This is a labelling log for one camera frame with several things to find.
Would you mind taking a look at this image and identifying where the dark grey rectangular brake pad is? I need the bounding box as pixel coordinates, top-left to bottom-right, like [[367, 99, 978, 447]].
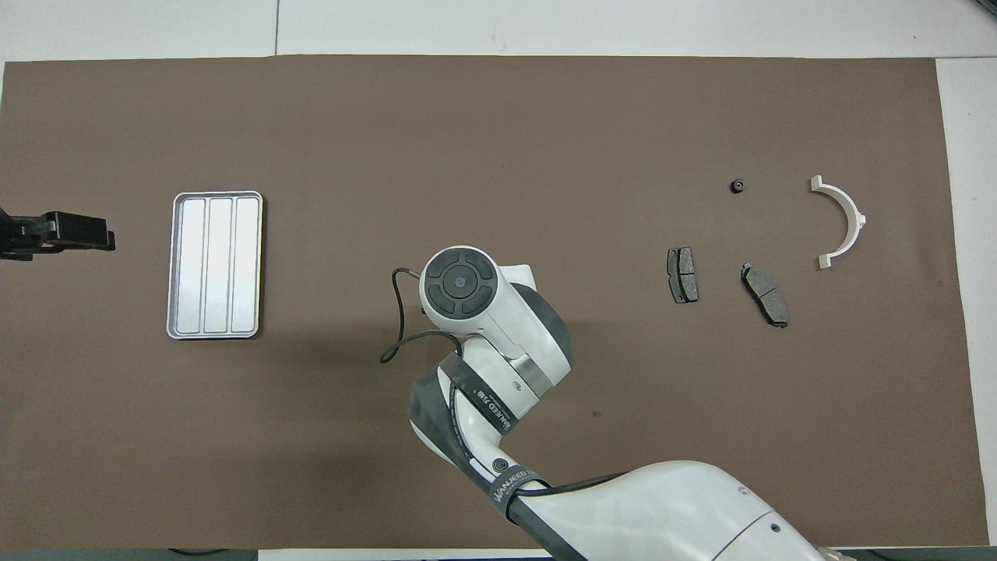
[[667, 247, 699, 304]]

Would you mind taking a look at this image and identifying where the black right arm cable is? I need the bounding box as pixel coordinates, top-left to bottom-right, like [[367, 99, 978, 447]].
[[380, 267, 624, 499]]

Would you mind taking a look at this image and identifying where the white curved plastic bracket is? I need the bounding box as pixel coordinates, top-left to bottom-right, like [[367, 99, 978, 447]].
[[810, 175, 867, 270]]

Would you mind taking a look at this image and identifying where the dark grey elongated brake pad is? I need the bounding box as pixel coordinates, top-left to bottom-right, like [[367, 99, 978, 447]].
[[741, 263, 790, 328]]

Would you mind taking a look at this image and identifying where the brown table mat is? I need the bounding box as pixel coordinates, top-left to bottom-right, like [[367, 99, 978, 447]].
[[0, 55, 989, 551]]

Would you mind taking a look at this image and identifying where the silver metal tray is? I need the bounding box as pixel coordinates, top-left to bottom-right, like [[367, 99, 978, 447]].
[[166, 191, 264, 340]]

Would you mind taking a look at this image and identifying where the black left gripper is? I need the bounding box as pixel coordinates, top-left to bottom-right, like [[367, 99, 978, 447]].
[[0, 210, 117, 262]]

